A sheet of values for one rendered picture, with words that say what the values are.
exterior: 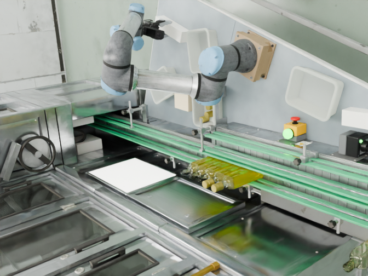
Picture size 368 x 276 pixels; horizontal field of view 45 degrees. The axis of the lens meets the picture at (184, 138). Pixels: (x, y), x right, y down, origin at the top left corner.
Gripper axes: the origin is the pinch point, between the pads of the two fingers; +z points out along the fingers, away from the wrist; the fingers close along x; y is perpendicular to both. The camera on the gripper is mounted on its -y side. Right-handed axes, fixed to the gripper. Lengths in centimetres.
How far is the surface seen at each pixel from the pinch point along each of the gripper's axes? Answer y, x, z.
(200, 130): -56, 29, -18
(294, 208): -112, 38, -9
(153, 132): -15, 56, -13
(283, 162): -99, 21, -9
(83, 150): 25, 89, -35
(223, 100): -48, 20, 2
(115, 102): 24, 57, -14
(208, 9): -22.1, -18.6, 4.1
